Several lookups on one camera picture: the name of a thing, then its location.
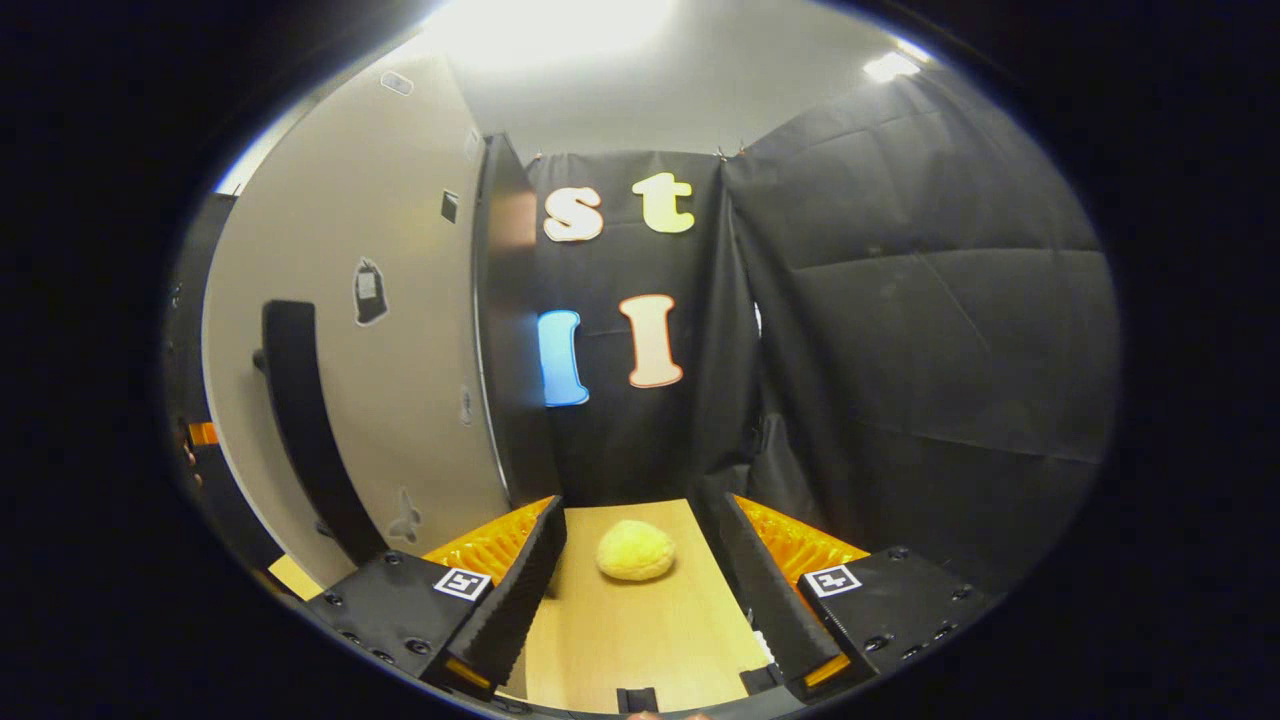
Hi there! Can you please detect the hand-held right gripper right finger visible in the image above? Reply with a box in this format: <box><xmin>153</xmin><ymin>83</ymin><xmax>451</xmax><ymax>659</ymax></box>
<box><xmin>718</xmin><ymin>492</ymin><xmax>1001</xmax><ymax>703</ymax></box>

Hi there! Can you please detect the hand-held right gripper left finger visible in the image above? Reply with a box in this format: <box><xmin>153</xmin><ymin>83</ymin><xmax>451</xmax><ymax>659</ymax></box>
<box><xmin>305</xmin><ymin>495</ymin><xmax>568</xmax><ymax>701</ymax></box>

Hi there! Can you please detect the black cabinet door handle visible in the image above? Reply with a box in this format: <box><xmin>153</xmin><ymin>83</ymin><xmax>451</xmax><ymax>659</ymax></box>
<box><xmin>252</xmin><ymin>298</ymin><xmax>389</xmax><ymax>569</ymax></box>

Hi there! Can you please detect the beige cabinet door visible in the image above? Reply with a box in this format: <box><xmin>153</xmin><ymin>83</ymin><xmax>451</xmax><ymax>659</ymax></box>
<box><xmin>200</xmin><ymin>52</ymin><xmax>513</xmax><ymax>593</ymax></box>

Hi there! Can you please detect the yellow round sponge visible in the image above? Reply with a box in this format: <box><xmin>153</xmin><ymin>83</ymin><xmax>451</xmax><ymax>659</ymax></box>
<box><xmin>597</xmin><ymin>519</ymin><xmax>677</xmax><ymax>582</ymax></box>

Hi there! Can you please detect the black backdrop cloth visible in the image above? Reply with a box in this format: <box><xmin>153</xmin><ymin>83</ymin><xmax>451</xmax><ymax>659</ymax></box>
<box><xmin>163</xmin><ymin>68</ymin><xmax>1121</xmax><ymax>601</ymax></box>

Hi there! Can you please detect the long ceiling light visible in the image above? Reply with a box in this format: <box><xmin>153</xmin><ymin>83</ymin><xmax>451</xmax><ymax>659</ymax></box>
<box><xmin>425</xmin><ymin>0</ymin><xmax>681</xmax><ymax>71</ymax></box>

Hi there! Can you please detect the small ceiling light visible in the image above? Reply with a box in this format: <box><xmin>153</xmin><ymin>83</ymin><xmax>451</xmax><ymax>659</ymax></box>
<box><xmin>863</xmin><ymin>50</ymin><xmax>921</xmax><ymax>83</ymax></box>

